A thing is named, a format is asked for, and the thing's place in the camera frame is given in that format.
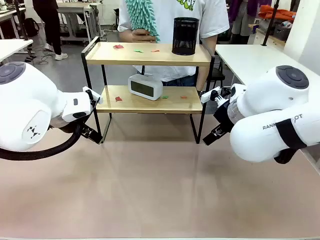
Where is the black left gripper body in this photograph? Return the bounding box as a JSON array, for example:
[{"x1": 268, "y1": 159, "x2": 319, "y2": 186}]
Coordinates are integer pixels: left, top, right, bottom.
[{"x1": 79, "y1": 121, "x2": 95, "y2": 139}]

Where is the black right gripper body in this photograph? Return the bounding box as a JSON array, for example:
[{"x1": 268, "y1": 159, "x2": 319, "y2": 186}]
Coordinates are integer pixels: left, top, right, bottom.
[{"x1": 212, "y1": 99, "x2": 235, "y2": 137}]

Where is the teal microfiber duster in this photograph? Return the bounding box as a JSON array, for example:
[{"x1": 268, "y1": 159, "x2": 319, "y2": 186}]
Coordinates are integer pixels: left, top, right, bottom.
[{"x1": 124, "y1": 0, "x2": 161, "y2": 43}]

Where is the person's right forearm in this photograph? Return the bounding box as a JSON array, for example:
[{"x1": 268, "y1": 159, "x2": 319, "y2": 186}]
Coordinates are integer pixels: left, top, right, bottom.
[{"x1": 118, "y1": 30, "x2": 135, "y2": 43}]

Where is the person's left forearm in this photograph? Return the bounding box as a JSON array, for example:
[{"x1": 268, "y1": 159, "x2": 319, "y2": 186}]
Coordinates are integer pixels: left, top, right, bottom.
[{"x1": 196, "y1": 33, "x2": 218, "y2": 93}]

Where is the person's right hand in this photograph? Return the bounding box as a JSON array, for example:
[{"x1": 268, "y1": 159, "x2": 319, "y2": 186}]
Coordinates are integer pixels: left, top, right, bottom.
[{"x1": 130, "y1": 28, "x2": 158, "y2": 44}]

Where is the black chair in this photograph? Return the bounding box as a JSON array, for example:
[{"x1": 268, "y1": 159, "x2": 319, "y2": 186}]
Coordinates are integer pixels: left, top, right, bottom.
[{"x1": 205, "y1": 56, "x2": 226, "y2": 88}]

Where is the large white side table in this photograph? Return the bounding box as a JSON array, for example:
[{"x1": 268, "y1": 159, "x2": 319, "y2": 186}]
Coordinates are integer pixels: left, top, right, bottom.
[{"x1": 214, "y1": 43, "x2": 320, "y2": 87}]

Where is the white digital alarm clock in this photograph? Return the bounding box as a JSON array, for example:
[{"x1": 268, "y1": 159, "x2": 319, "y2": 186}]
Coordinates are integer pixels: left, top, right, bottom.
[{"x1": 127, "y1": 73, "x2": 164, "y2": 102}]

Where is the black mesh pen holder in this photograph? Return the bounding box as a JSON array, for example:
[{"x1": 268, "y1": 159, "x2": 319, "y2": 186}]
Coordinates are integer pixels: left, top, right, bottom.
[{"x1": 171, "y1": 16, "x2": 200, "y2": 57}]

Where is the grey storage crate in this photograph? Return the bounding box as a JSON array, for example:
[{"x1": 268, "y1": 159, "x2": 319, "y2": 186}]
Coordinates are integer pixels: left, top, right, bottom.
[{"x1": 272, "y1": 22, "x2": 293, "y2": 42}]

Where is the black stand pole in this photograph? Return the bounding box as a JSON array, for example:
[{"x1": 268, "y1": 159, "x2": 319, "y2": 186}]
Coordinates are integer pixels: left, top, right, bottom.
[{"x1": 260, "y1": 0, "x2": 281, "y2": 47}]

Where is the purple garment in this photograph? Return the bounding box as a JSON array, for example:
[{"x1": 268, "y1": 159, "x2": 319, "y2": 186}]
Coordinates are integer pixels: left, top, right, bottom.
[{"x1": 227, "y1": 0, "x2": 273, "y2": 24}]

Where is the small white side table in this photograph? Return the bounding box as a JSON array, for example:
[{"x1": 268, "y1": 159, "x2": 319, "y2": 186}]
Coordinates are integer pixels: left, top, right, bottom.
[{"x1": 0, "y1": 38, "x2": 34, "y2": 63}]

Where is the background person in black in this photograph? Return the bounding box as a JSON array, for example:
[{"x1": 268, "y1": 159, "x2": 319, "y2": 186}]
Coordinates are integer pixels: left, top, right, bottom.
[{"x1": 31, "y1": 0, "x2": 69, "y2": 61}]

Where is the grey background workbench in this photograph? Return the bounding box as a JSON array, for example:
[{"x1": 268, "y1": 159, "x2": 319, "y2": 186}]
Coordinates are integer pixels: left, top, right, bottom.
[{"x1": 56, "y1": 1, "x2": 102, "y2": 44}]

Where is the black backpack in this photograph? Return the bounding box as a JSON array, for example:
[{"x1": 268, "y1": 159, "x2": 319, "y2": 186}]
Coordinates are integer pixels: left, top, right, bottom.
[{"x1": 23, "y1": 17, "x2": 41, "y2": 38}]

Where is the orange cloth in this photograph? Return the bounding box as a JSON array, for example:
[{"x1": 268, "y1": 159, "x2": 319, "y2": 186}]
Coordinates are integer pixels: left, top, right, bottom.
[{"x1": 258, "y1": 4, "x2": 298, "y2": 20}]

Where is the person's white t-shirt torso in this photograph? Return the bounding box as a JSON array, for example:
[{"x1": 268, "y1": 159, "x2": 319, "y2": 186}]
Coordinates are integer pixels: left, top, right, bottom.
[{"x1": 117, "y1": 0, "x2": 230, "y2": 87}]

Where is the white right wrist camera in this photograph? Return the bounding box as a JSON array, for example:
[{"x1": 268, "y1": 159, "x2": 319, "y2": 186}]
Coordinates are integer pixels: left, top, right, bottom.
[{"x1": 200, "y1": 86, "x2": 232, "y2": 109}]

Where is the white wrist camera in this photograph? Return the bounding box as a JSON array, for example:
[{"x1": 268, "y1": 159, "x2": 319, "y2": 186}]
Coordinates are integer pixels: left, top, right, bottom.
[
  {"x1": 82, "y1": 86, "x2": 104, "y2": 106},
  {"x1": 200, "y1": 86, "x2": 232, "y2": 109}
]

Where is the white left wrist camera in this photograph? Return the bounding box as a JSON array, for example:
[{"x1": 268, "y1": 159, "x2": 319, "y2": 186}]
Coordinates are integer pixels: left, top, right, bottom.
[{"x1": 82, "y1": 86, "x2": 104, "y2": 106}]

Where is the black braided cable hose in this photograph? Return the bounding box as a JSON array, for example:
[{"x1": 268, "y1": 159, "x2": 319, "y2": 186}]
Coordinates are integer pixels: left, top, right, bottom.
[{"x1": 0, "y1": 119, "x2": 87, "y2": 161}]

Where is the two-tier wooden shelf black frame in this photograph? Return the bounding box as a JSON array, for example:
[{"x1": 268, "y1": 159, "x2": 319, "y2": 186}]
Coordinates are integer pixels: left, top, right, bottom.
[{"x1": 81, "y1": 36, "x2": 216, "y2": 145}]

